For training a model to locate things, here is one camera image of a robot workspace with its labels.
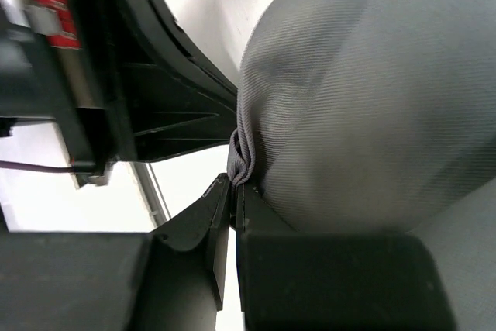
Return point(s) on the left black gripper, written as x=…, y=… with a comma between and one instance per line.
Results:
x=119, y=79

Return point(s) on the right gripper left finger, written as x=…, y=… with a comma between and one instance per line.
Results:
x=169, y=279

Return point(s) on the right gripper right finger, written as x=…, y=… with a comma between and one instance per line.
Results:
x=316, y=281

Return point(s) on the grey pleated skirt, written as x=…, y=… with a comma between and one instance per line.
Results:
x=379, y=115

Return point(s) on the aluminium front table rail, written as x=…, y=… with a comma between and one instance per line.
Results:
x=151, y=193

